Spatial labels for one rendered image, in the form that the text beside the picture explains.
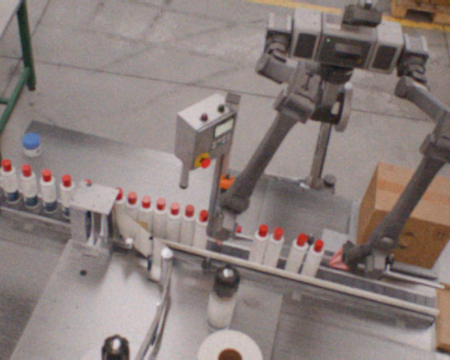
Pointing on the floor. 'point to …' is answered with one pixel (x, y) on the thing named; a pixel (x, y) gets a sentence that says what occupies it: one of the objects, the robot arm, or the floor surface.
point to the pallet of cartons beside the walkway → (443, 15)
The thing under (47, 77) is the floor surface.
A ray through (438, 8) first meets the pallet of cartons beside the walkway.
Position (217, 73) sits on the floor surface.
